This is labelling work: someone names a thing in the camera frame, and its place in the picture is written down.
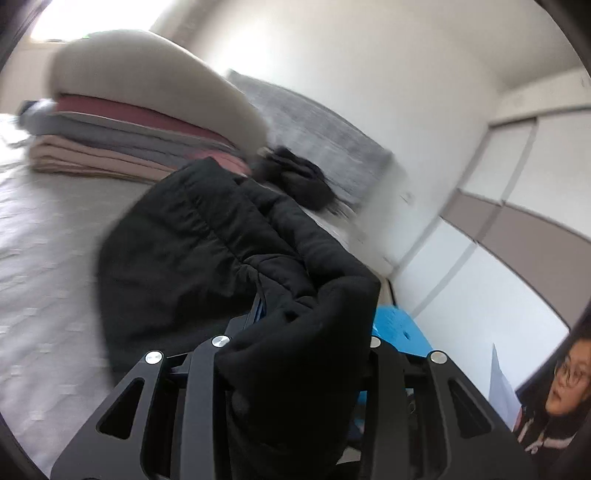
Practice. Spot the black padded jacket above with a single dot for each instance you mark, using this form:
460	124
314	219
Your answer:
184	258

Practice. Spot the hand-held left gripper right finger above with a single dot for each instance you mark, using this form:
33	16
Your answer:
383	383

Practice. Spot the white and taupe wardrobe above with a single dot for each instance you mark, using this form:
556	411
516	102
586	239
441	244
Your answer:
485	286

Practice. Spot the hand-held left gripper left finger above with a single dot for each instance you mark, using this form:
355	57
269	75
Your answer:
258	313

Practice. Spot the cream folded duvet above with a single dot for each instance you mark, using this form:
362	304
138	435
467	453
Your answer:
138	69

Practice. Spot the black furry cloth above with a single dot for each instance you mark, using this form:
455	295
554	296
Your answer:
300	180

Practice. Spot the blue plastic stool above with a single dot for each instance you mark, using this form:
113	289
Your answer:
397	330

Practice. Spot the grey padded headboard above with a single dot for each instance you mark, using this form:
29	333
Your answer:
323	129

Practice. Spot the pink folded garment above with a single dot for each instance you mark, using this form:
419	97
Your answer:
115	108

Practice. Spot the white paper sheet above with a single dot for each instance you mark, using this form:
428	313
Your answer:
501	392

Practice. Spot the beige folded garment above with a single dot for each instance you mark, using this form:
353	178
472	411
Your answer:
83	157

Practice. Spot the grey-blue folded garment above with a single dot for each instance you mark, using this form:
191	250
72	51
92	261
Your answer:
92	129

